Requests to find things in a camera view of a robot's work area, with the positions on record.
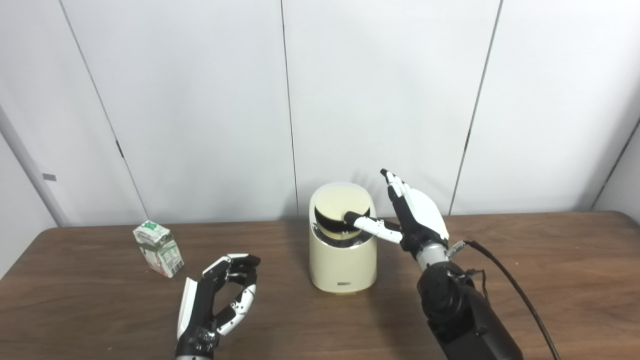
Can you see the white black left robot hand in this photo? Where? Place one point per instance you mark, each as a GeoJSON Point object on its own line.
{"type": "Point", "coordinates": [200, 305]}

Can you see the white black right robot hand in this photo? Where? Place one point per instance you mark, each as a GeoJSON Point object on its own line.
{"type": "Point", "coordinates": [422, 215]}

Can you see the green white milk carton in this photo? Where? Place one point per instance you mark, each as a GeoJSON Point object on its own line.
{"type": "Point", "coordinates": [160, 252]}

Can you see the cream round bin lid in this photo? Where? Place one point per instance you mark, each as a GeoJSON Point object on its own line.
{"type": "Point", "coordinates": [340, 202]}

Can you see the cream-colored bin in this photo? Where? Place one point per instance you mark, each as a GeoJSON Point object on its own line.
{"type": "Point", "coordinates": [342, 265]}

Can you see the black wall seam clip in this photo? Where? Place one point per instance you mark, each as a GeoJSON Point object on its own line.
{"type": "Point", "coordinates": [120, 149]}

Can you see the grey wall tag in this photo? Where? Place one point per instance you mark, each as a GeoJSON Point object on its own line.
{"type": "Point", "coordinates": [49, 177]}

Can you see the white wall post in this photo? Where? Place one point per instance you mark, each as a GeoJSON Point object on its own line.
{"type": "Point", "coordinates": [30, 170]}

